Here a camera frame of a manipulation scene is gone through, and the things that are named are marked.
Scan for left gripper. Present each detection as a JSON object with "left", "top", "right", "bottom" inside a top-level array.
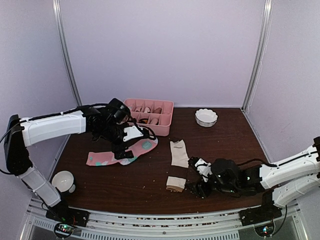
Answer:
[{"left": 96, "top": 121, "right": 134, "bottom": 160}]

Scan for beige sock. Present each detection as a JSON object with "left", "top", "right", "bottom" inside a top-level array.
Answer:
[{"left": 170, "top": 139, "right": 189, "bottom": 168}]

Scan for brown cream striped sock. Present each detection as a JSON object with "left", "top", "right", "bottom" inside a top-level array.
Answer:
[{"left": 166, "top": 176, "right": 186, "bottom": 193}]

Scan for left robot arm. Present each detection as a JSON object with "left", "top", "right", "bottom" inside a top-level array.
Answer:
[{"left": 0, "top": 98, "right": 158, "bottom": 222}]

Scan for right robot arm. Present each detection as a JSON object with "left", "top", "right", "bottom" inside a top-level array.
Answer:
[{"left": 186, "top": 137, "right": 320, "bottom": 221}]

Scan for pink patterned sock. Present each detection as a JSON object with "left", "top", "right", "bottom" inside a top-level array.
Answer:
[{"left": 86, "top": 138, "right": 159, "bottom": 167}]

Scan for pink divided organizer box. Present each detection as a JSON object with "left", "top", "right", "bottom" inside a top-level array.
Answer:
[{"left": 124, "top": 98, "right": 174, "bottom": 137}]

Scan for white scalloped bowl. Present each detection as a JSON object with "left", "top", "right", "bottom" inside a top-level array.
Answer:
[{"left": 195, "top": 108, "right": 218, "bottom": 128}]

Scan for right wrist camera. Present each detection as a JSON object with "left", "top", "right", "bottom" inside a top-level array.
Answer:
[{"left": 194, "top": 158, "right": 213, "bottom": 182}]

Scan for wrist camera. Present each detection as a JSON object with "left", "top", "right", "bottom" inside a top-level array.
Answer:
[
  {"left": 122, "top": 125, "right": 144, "bottom": 142},
  {"left": 194, "top": 158, "right": 213, "bottom": 182}
]

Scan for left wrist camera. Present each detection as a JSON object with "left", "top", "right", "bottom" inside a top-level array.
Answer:
[{"left": 122, "top": 125, "right": 144, "bottom": 142}]

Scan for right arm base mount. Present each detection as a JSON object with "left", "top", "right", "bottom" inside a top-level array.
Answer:
[{"left": 238, "top": 205, "right": 282, "bottom": 226}]

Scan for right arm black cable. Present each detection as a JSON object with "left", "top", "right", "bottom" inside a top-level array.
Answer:
[{"left": 236, "top": 158, "right": 276, "bottom": 168}]

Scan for right aluminium corner post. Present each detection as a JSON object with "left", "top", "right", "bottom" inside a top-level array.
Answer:
[{"left": 241, "top": 0, "right": 273, "bottom": 113}]

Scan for aluminium corner post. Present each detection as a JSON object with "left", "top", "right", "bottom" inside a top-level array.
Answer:
[
  {"left": 241, "top": 0, "right": 273, "bottom": 113},
  {"left": 52, "top": 0, "right": 82, "bottom": 106}
]

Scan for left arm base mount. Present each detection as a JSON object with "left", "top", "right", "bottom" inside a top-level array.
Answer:
[{"left": 45, "top": 205, "right": 90, "bottom": 227}]

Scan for aluminium front rail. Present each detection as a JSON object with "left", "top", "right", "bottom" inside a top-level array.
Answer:
[{"left": 18, "top": 197, "right": 310, "bottom": 240}]

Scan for left aluminium corner post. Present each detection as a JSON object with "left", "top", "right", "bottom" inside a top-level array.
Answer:
[{"left": 52, "top": 0, "right": 82, "bottom": 106}]

